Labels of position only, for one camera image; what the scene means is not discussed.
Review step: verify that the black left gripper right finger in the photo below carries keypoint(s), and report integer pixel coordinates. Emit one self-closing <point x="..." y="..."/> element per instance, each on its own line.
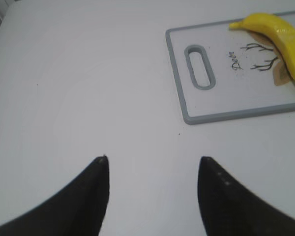
<point x="228" y="208"/>

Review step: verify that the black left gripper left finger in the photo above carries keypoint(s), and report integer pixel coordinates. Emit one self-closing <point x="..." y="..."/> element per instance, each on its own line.
<point x="76" y="210"/>

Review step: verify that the yellow plastic banana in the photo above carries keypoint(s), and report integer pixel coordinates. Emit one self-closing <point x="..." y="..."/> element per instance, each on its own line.
<point x="275" y="28"/>

